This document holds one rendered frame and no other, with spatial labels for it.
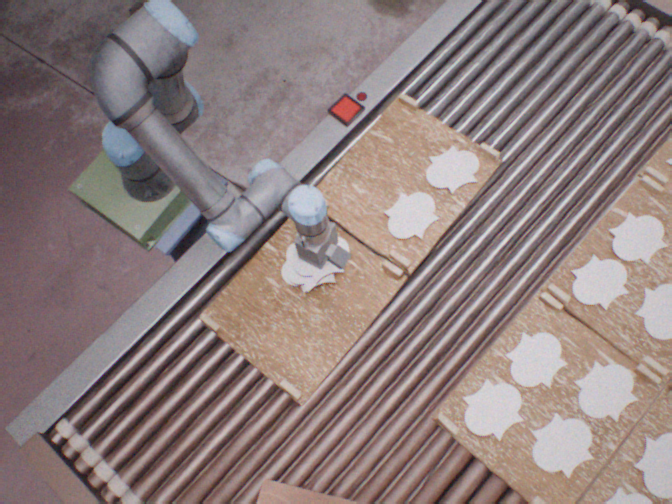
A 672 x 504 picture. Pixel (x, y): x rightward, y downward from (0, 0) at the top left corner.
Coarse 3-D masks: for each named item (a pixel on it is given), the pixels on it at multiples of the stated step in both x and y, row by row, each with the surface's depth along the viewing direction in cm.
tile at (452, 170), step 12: (444, 156) 193; (456, 156) 192; (468, 156) 192; (432, 168) 191; (444, 168) 191; (456, 168) 191; (468, 168) 191; (432, 180) 190; (444, 180) 190; (456, 180) 189; (468, 180) 189
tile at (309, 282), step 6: (294, 252) 182; (288, 264) 180; (288, 270) 180; (288, 276) 179; (294, 276) 179; (300, 276) 179; (330, 276) 178; (294, 282) 178; (300, 282) 178; (306, 282) 178; (312, 282) 178; (324, 282) 178; (330, 282) 178; (306, 288) 177; (312, 288) 178
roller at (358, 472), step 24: (648, 144) 193; (624, 168) 190; (600, 192) 188; (576, 216) 186; (552, 240) 184; (528, 264) 182; (528, 288) 181; (504, 312) 178; (480, 336) 176; (456, 360) 174; (432, 384) 172; (408, 408) 170; (384, 432) 169; (360, 456) 168; (360, 480) 165
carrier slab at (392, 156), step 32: (384, 128) 199; (416, 128) 198; (448, 128) 197; (352, 160) 196; (384, 160) 195; (416, 160) 194; (480, 160) 192; (352, 192) 192; (384, 192) 191; (416, 192) 190; (448, 192) 190; (352, 224) 188; (384, 224) 187; (448, 224) 186; (384, 256) 185; (416, 256) 183
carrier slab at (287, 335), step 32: (288, 224) 190; (256, 256) 187; (352, 256) 185; (256, 288) 183; (288, 288) 183; (320, 288) 182; (352, 288) 181; (384, 288) 180; (224, 320) 181; (256, 320) 180; (288, 320) 179; (320, 320) 179; (352, 320) 178; (256, 352) 177; (288, 352) 176; (320, 352) 175; (320, 384) 173
